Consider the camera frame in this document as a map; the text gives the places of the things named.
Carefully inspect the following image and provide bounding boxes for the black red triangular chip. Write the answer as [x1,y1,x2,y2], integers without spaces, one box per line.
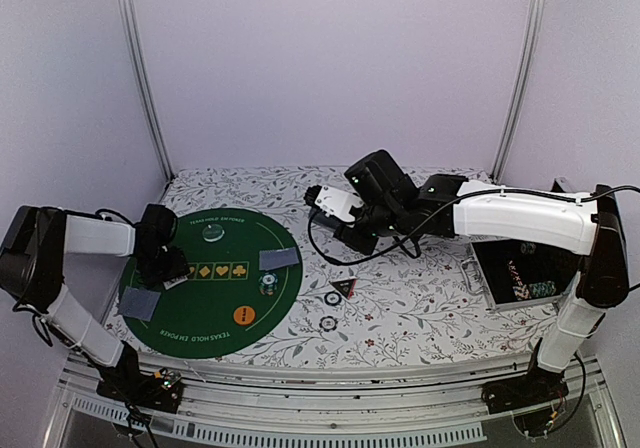
[331,278,357,299]

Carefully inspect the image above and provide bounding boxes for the poker chips in case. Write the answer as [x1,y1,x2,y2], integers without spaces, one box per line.
[506,242,558,301]

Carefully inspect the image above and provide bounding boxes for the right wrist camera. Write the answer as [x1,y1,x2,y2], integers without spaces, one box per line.
[304,185,364,224]

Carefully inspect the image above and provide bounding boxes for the left aluminium frame post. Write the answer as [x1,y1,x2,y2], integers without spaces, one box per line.
[117,0,175,183]

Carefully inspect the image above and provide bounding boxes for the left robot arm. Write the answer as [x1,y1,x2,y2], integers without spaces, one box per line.
[1,204,189,413]

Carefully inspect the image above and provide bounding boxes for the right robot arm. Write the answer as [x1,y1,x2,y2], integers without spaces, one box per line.
[314,150,631,413]

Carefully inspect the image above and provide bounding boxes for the black white poker chip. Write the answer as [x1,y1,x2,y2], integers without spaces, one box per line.
[324,292,342,306]

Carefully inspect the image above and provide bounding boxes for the dealt blue card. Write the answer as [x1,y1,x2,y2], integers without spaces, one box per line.
[258,248,296,272]
[118,287,146,319]
[262,247,300,271]
[131,290,161,321]

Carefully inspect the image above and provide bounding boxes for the aluminium frame post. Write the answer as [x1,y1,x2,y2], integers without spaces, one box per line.
[490,0,546,181]
[117,0,175,183]

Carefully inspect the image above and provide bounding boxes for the clear dealer button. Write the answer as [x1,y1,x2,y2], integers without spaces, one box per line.
[202,224,225,243]

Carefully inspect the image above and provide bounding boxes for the green white chip stack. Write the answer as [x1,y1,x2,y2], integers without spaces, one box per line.
[259,273,278,296]

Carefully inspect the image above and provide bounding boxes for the green poker mat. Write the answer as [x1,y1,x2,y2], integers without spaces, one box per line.
[116,208,303,359]

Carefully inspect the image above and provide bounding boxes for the orange big blind button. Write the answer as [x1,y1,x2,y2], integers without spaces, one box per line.
[233,305,256,326]

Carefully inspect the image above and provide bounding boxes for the floral tablecloth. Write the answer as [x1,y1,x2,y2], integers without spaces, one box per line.
[105,167,556,369]

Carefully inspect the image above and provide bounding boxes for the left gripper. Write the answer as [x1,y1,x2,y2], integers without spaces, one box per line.
[138,245,190,288]

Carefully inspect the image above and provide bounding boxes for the front aluminium rail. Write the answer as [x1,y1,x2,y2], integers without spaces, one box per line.
[43,354,630,447]

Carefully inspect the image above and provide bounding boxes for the right aluminium frame post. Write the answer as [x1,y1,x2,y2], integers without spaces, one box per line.
[490,0,546,181]

